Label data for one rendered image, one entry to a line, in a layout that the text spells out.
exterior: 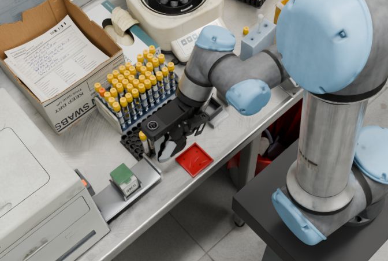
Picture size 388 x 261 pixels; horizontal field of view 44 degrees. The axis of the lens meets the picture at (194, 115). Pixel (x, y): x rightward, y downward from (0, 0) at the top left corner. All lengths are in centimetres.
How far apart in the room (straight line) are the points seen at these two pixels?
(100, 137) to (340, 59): 84
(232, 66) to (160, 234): 124
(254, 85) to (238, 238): 122
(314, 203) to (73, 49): 81
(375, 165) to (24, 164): 62
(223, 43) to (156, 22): 40
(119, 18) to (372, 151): 77
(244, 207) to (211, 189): 105
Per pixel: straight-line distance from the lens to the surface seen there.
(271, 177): 111
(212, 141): 122
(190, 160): 120
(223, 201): 210
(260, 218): 107
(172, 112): 103
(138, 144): 121
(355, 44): 53
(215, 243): 204
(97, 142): 126
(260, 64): 93
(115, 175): 109
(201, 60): 96
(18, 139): 96
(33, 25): 141
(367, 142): 93
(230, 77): 91
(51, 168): 91
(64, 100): 121
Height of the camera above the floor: 195
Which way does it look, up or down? 58 degrees down
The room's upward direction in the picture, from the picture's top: 4 degrees counter-clockwise
